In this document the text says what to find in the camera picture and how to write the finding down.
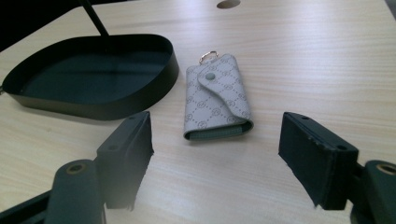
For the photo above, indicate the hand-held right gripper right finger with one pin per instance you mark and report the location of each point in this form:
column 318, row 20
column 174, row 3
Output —
column 317, row 161

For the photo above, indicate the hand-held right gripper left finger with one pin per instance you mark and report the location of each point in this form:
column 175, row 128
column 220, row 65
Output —
column 124, row 155

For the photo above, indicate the black key rack with tray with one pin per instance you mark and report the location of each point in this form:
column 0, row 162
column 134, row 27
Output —
column 93, row 107

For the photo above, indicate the grey patterned key pouch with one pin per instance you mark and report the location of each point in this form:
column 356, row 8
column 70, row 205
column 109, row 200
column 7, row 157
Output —
column 214, row 105

